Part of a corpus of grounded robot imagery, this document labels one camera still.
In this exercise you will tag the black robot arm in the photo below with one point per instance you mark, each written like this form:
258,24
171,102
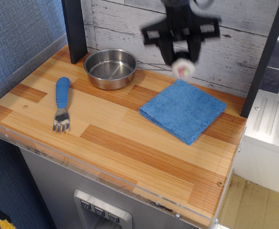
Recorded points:
180,46

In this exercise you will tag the dark right upright post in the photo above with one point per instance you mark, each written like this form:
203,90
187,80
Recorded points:
262,65

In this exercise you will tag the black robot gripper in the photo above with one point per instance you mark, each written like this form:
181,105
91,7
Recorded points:
180,24

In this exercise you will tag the blue handled metal fork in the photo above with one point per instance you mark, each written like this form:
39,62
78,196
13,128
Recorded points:
61,119

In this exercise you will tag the dark left upright post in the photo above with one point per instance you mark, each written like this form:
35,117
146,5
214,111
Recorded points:
73,18

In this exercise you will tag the white ribbed cabinet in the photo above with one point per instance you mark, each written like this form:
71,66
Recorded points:
257,159

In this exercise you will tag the dark upright post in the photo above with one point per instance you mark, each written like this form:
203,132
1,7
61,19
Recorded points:
262,65
73,18

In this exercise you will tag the yellow object at corner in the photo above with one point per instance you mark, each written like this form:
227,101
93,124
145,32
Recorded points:
4,224

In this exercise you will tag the folded blue cloth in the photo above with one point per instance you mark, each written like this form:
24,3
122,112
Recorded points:
183,110

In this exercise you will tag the plush sushi roll toy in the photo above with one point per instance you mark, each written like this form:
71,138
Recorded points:
182,67

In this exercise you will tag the silver dispenser button panel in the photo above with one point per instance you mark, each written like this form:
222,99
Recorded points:
95,213

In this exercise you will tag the clear acrylic edge guard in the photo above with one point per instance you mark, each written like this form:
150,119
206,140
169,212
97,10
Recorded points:
57,175

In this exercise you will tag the stainless steel pan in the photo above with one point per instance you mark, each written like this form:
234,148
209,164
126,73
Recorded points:
112,69

